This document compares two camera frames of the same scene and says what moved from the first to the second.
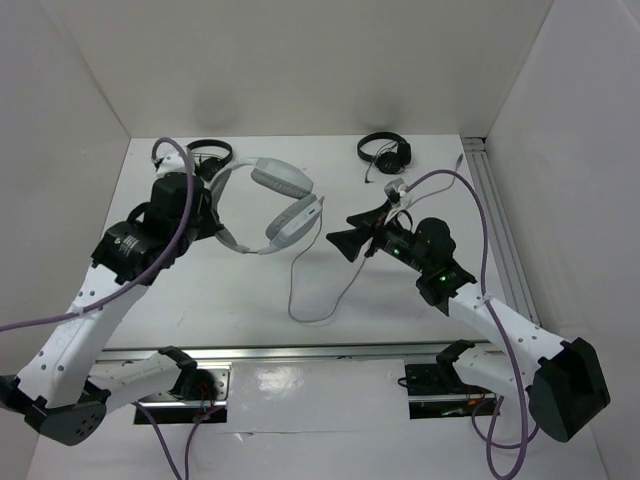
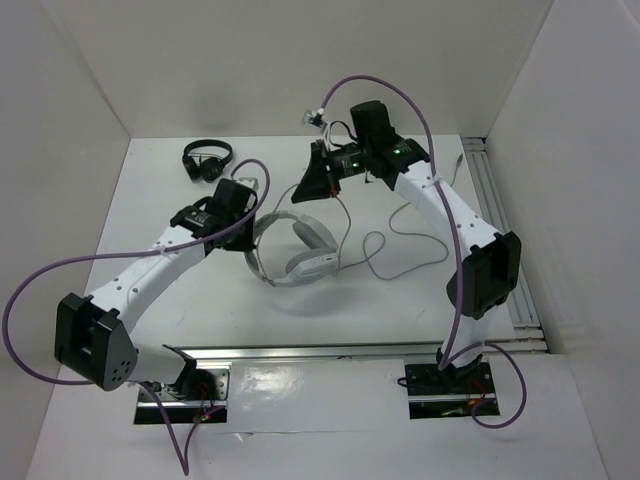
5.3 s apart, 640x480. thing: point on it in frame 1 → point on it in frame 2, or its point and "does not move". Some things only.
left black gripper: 211,225 → 245,244
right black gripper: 350,241 → 317,182
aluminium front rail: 298,352 does not move
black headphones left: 209,166 does not move
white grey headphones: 281,176 → 320,260
